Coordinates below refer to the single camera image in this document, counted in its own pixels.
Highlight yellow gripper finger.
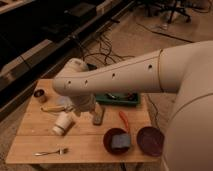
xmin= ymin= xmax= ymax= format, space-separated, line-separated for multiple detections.
xmin=92 ymin=103 xmax=103 ymax=117

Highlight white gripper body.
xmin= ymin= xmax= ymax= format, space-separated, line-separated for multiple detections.
xmin=70 ymin=95 xmax=96 ymax=116

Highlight blue sponge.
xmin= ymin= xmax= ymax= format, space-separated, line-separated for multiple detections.
xmin=111 ymin=134 xmax=131 ymax=149

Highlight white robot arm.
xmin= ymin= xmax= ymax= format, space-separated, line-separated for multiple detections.
xmin=53 ymin=40 xmax=213 ymax=171

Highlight dark rectangular remote block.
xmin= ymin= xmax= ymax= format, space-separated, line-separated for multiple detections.
xmin=93 ymin=107 xmax=105 ymax=125

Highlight green plastic tray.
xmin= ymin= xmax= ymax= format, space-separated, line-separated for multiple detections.
xmin=95 ymin=93 xmax=140 ymax=106

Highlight dark tool in tray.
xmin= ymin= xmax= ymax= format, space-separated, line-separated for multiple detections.
xmin=106 ymin=94 xmax=117 ymax=99

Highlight blue grey cloth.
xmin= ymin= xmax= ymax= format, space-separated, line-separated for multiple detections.
xmin=56 ymin=96 xmax=71 ymax=107

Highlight red-brown bowl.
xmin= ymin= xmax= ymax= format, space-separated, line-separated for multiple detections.
xmin=103 ymin=128 xmax=131 ymax=155

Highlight banana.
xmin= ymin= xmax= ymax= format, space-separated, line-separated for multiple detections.
xmin=41 ymin=105 xmax=67 ymax=112

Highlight black power adapter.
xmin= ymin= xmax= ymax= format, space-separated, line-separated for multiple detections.
xmin=87 ymin=63 xmax=97 ymax=70

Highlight brown object in tray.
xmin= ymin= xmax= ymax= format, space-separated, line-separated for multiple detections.
xmin=125 ymin=93 xmax=137 ymax=101

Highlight wooden table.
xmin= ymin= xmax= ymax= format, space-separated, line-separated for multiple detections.
xmin=5 ymin=78 xmax=161 ymax=166

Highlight small metal cup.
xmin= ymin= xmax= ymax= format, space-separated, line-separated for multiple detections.
xmin=34 ymin=89 xmax=47 ymax=103

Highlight silver fork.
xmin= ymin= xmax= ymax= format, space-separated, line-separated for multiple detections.
xmin=34 ymin=148 xmax=69 ymax=156

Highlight dark purple plate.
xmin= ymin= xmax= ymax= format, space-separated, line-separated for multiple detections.
xmin=137 ymin=126 xmax=164 ymax=157

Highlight black office chair base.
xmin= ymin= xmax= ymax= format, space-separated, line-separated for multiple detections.
xmin=139 ymin=0 xmax=191 ymax=24

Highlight orange handled tool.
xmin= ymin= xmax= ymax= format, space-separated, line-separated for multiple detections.
xmin=119 ymin=111 xmax=130 ymax=132

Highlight black floor cables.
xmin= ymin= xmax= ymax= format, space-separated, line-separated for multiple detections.
xmin=71 ymin=31 xmax=141 ymax=66

